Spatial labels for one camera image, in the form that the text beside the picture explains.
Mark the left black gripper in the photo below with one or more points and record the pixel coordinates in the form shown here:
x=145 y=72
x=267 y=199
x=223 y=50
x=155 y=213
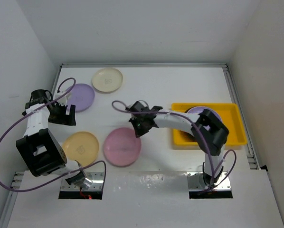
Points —
x=64 y=119

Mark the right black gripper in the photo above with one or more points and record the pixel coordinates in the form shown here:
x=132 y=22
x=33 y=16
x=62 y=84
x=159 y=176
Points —
x=139 y=131

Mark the orange plastic plate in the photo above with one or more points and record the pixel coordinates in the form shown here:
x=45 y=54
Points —
x=82 y=147

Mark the pink plastic plate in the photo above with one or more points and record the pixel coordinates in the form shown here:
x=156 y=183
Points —
x=121 y=148

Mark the purple plastic plate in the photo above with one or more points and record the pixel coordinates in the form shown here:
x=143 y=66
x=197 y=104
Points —
x=199 y=109
x=82 y=96

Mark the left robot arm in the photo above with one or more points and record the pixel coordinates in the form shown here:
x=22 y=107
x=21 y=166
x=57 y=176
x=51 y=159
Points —
x=39 y=149

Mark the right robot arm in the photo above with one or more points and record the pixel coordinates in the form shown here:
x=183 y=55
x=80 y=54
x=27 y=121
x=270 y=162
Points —
x=207 y=130

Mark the yellow plastic bin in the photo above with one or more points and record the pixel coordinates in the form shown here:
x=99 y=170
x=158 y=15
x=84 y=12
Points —
x=230 y=116

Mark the cream plastic plate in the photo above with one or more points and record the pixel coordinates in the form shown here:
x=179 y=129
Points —
x=107 y=80

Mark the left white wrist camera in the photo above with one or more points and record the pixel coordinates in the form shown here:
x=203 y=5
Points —
x=61 y=98

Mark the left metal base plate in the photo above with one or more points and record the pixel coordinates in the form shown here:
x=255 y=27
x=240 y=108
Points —
x=97 y=181

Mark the metal base plate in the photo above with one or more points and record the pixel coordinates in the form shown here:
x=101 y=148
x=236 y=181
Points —
x=196 y=182
x=97 y=181

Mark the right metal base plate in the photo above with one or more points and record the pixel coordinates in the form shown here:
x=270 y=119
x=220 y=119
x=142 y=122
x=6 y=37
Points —
x=196 y=182

